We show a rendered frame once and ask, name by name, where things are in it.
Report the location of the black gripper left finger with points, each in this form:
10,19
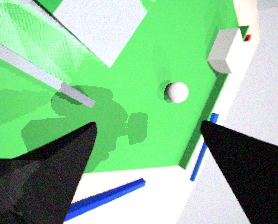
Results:
38,186

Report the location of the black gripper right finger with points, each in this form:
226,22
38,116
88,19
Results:
250,166

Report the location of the green putting mat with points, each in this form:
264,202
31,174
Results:
138,127

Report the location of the grey rectangular block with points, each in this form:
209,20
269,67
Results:
226,50

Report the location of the white golf ball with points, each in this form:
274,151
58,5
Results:
177,92

